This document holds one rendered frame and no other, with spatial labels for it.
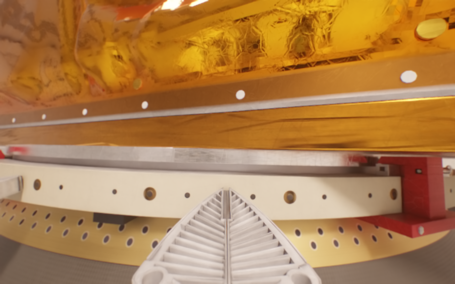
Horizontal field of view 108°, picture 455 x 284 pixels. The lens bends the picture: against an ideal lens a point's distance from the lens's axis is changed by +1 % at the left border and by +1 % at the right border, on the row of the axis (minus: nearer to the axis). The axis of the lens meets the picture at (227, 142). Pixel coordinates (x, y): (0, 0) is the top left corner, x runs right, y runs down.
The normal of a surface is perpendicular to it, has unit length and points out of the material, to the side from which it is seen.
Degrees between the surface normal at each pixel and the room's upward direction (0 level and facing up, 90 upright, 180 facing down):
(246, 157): 90
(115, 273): 62
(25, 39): 86
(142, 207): 90
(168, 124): 90
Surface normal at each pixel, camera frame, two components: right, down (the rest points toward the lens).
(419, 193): -0.95, -0.05
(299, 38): -0.31, 0.55
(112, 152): -0.18, -0.07
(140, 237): -0.07, -0.54
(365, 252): 0.23, -0.53
